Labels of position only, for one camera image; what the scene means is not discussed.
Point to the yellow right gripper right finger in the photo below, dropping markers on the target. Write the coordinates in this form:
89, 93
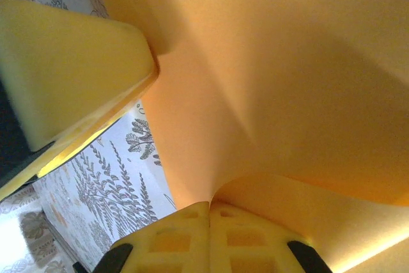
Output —
220, 254

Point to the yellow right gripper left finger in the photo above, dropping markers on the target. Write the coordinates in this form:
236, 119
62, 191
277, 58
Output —
195, 254

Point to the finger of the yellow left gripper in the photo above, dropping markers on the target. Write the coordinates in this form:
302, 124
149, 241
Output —
73, 71

